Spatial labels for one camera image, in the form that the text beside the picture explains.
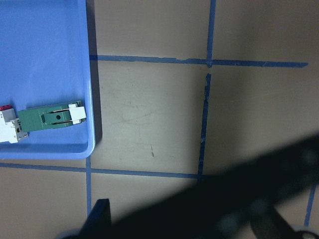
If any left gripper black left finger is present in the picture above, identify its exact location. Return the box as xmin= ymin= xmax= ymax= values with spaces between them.
xmin=79 ymin=199 xmax=112 ymax=239

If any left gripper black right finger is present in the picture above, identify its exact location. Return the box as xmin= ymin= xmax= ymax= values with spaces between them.
xmin=250 ymin=207 xmax=296 ymax=239

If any green terminal block module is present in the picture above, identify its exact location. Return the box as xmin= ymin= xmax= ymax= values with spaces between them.
xmin=17 ymin=101 xmax=86 ymax=132

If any white circuit breaker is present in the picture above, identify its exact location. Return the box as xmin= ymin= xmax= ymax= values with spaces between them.
xmin=0 ymin=105 xmax=28 ymax=143

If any blue plastic tray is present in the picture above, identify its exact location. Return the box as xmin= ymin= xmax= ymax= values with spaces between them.
xmin=0 ymin=0 xmax=95 ymax=159

